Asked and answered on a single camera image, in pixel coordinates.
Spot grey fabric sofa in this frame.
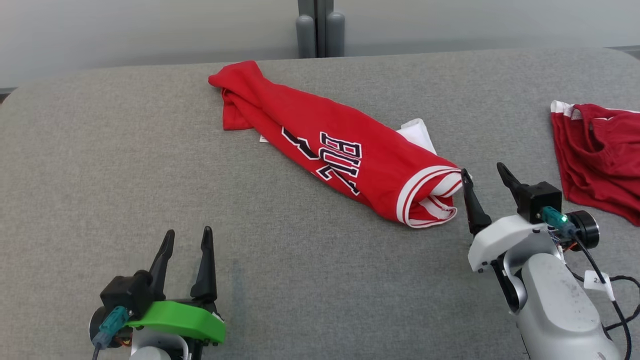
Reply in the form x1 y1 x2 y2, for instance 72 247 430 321
0 46 640 360

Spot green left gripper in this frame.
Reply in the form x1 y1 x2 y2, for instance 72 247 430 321
125 226 227 360

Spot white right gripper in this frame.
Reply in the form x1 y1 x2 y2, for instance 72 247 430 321
460 162 600 274

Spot white cable label tag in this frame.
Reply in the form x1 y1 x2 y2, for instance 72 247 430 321
584 270 614 301

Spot red basketball jersey white trim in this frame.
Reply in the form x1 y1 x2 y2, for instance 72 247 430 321
208 60 463 229

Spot left camera cable teal plug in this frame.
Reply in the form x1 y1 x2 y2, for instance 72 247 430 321
91 306 131 360

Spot dark red shorts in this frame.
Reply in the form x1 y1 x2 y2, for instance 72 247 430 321
550 100 640 227

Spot black braided cable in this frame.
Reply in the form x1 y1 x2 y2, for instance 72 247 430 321
570 274 640 333

